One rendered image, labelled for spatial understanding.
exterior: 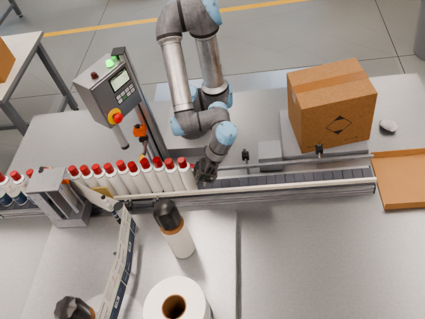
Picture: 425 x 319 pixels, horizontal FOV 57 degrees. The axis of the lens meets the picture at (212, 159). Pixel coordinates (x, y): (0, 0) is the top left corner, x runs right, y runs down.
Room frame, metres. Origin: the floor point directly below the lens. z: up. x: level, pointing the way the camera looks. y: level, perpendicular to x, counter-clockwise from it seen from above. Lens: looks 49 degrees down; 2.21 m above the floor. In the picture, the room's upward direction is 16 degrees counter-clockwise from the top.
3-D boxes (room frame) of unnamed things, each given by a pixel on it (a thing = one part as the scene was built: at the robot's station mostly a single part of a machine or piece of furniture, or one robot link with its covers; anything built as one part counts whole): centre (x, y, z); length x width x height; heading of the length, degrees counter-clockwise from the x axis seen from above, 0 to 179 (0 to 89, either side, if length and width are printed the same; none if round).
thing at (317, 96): (1.18, -0.55, 0.99); 0.30 x 0.24 x 0.27; 85
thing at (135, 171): (1.08, 0.32, 0.98); 0.05 x 0.05 x 0.20
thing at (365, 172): (1.05, 0.20, 0.86); 1.65 x 0.08 x 0.04; 76
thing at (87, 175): (1.13, 0.51, 0.98); 0.05 x 0.05 x 0.20
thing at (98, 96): (1.16, 0.29, 1.38); 0.17 x 0.10 x 0.19; 131
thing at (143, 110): (1.20, 0.21, 1.16); 0.04 x 0.04 x 0.67; 76
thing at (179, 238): (0.76, 0.20, 1.03); 0.09 x 0.09 x 0.30
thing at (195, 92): (1.37, 0.04, 1.06); 0.13 x 0.12 x 0.14; 85
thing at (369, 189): (1.05, 0.20, 0.85); 1.65 x 0.11 x 0.05; 76
